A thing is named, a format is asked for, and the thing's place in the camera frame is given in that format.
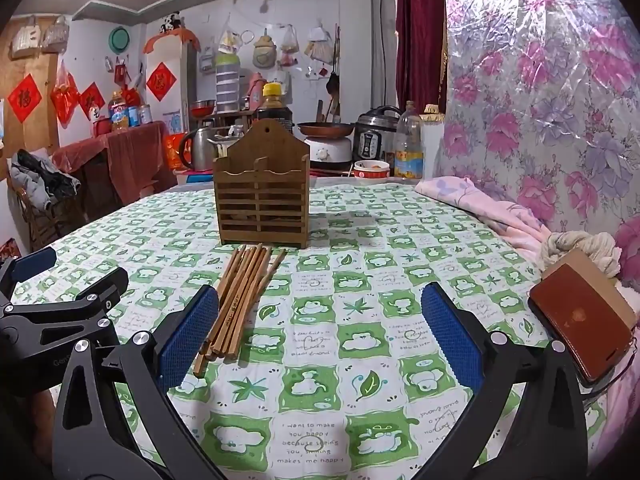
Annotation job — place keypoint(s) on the red diamond paper poster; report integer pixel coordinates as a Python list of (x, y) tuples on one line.
[(92, 101), (160, 81), (24, 98)]

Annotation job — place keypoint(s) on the white hanging bag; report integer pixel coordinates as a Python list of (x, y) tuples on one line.
[(319, 45)]

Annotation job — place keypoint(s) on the floral plastic wall sheet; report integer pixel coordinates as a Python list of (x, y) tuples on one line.
[(550, 85)]

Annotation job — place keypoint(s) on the panda plush toy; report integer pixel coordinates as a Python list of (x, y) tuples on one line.
[(170, 23)]

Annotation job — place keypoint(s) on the black hanging ladle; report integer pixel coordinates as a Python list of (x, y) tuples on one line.
[(333, 84)]

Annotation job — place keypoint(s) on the clear plastic oil bottle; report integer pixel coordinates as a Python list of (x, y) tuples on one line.
[(409, 145)]

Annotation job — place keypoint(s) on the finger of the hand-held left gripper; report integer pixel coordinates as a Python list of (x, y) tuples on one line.
[(35, 262), (95, 295)]

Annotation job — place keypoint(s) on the red pot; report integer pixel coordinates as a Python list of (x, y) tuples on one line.
[(102, 126)]

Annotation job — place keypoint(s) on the plastic bag with red contents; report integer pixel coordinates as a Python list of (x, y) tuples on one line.
[(288, 50)]

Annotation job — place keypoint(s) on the white electric stove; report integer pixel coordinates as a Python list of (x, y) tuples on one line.
[(330, 152)]

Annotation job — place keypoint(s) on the wooden chopstick holder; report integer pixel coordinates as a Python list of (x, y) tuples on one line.
[(262, 160)]

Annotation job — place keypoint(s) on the wooden door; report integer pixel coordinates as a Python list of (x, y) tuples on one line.
[(45, 130)]

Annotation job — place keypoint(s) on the red metal basin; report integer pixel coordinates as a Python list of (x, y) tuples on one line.
[(202, 108)]

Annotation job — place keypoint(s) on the copper frying pan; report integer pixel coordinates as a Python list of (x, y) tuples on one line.
[(325, 129)]

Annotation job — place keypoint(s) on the woven handbag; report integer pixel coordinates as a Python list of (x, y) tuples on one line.
[(55, 36), (25, 40)]

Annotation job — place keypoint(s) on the white refrigerator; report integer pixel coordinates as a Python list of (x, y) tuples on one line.
[(172, 115)]

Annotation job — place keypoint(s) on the orange cloth cover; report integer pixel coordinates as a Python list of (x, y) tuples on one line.
[(170, 40)]

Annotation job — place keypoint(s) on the soy sauce bottle yellow cap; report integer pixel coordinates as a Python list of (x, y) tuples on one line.
[(274, 110)]

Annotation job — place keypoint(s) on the grey black jacket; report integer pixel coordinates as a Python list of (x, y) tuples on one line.
[(42, 175)]

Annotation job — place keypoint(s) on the pink floral blanket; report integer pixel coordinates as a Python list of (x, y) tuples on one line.
[(480, 210)]

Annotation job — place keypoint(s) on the pink and blue mat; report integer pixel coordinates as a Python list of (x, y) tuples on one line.
[(192, 177)]

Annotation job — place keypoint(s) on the red white bowl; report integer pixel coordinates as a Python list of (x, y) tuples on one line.
[(371, 172)]

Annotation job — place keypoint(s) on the cream yarn skein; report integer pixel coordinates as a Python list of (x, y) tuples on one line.
[(575, 247)]

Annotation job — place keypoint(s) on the beige hanging pouch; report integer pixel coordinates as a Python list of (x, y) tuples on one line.
[(265, 52)]

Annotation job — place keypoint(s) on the pink thermos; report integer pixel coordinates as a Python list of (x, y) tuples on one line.
[(256, 92)]

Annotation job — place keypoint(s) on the steel electric kettle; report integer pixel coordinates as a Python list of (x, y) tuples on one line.
[(202, 150)]

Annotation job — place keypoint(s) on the green round basin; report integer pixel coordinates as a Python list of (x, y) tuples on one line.
[(119, 39)]

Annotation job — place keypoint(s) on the yellow cooking oil jug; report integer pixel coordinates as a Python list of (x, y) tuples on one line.
[(119, 115)]

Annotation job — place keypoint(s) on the orange gift box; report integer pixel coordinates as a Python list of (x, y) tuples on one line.
[(175, 152)]

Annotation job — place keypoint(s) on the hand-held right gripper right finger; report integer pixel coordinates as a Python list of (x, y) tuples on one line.
[(450, 335)]

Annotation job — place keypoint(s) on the brown leather wallet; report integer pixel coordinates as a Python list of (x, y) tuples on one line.
[(580, 320)]

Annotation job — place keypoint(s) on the table with red cloth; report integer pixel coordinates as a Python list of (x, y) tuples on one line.
[(135, 160)]

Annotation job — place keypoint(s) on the dark red curtain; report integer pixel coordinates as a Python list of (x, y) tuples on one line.
[(420, 35)]

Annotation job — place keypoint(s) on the plastic bag with yellow contents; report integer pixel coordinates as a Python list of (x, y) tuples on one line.
[(230, 40)]

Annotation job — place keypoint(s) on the silver black pressure cooker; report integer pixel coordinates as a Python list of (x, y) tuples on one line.
[(372, 135)]

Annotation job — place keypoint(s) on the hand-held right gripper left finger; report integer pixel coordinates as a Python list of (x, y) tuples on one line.
[(187, 335)]

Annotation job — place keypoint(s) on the bundle of wooden chopsticks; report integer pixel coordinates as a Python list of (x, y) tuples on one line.
[(240, 300)]

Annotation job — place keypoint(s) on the tiered steamer green lid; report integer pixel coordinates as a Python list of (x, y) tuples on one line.
[(227, 82)]

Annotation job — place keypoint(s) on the wooden chair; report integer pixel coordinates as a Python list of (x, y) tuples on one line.
[(45, 225)]

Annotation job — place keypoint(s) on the red printed box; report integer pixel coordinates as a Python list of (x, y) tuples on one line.
[(7, 251)]

